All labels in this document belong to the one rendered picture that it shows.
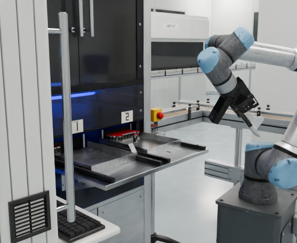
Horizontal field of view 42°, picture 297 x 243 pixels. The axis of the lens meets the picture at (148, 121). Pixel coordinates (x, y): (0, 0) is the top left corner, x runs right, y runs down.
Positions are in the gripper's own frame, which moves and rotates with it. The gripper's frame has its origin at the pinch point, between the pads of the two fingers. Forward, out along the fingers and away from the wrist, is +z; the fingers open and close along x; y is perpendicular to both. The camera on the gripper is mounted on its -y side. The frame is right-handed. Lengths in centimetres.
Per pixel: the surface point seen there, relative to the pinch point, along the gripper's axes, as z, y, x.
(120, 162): -5, -51, 26
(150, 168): 2.5, -41.6, 19.3
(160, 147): 13, -37, 41
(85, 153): -7, -67, 47
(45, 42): -72, -31, -11
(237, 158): 96, -11, 93
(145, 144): 16, -44, 56
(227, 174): 103, -24, 93
